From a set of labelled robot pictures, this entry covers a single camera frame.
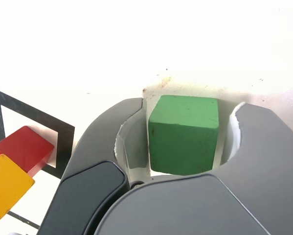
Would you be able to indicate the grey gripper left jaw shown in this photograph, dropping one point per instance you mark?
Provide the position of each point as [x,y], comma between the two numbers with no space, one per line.
[87,159]

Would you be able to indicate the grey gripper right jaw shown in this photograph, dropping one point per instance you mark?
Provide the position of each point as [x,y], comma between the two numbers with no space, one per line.
[209,208]

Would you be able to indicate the red cube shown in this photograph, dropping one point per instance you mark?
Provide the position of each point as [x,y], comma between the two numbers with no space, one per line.
[26,147]

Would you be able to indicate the green cube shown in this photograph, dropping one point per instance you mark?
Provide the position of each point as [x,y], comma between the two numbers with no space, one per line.
[183,142]

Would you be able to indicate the yellow cube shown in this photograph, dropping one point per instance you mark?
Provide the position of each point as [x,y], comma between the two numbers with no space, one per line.
[6,186]

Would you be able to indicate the black tape square outline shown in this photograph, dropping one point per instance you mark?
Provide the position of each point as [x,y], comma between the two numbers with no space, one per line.
[38,115]

